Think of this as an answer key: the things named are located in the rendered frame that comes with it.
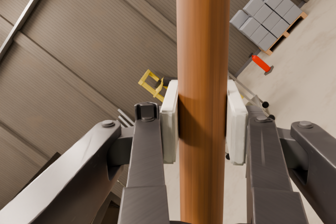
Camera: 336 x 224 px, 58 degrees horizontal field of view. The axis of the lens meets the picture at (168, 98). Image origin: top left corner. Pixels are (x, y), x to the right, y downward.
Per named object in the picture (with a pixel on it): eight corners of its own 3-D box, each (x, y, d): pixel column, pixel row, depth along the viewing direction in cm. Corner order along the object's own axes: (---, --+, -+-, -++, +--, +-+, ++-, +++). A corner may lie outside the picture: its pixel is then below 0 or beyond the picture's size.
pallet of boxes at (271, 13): (296, 14, 724) (261, -17, 710) (307, 15, 650) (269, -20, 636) (262, 51, 754) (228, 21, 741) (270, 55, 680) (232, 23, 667)
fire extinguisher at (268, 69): (266, 76, 608) (247, 60, 602) (264, 74, 630) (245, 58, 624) (275, 68, 601) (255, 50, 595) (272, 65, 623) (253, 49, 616)
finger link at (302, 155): (252, 139, 13) (323, 141, 13) (238, 104, 18) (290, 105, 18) (250, 169, 14) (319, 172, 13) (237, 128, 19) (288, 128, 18)
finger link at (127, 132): (157, 168, 14) (95, 167, 14) (167, 127, 19) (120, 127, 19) (156, 139, 14) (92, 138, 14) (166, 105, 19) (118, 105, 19)
